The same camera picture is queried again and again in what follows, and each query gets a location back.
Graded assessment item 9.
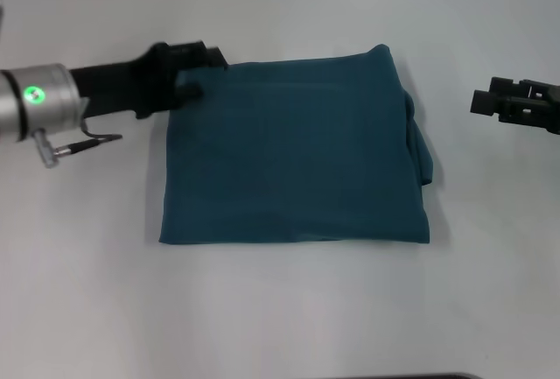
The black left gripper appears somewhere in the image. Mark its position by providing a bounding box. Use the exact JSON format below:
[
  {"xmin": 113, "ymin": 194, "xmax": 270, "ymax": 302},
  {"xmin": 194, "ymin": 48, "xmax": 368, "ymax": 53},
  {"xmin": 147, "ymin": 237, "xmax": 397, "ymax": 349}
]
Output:
[{"xmin": 68, "ymin": 39, "xmax": 229, "ymax": 121}]

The teal blue printed t-shirt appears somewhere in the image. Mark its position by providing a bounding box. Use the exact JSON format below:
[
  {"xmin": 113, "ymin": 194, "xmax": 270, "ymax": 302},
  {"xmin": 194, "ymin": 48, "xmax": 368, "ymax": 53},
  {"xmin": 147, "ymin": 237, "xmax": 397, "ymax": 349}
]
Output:
[{"xmin": 157, "ymin": 42, "xmax": 437, "ymax": 248}]

